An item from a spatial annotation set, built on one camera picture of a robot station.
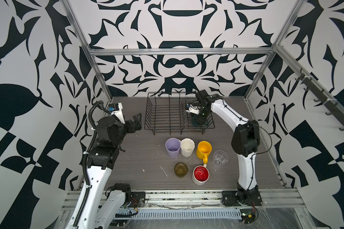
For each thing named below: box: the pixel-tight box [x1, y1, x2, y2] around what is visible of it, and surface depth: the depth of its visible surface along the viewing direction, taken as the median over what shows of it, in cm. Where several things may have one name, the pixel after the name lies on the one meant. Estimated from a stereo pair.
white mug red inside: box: [192, 163, 210, 186], surface depth 80 cm
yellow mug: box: [195, 140, 213, 165], surface depth 86 cm
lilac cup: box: [165, 137, 182, 159], surface depth 85 cm
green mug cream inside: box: [191, 114, 210, 127], surface depth 87 cm
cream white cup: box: [180, 137, 195, 157], surface depth 88 cm
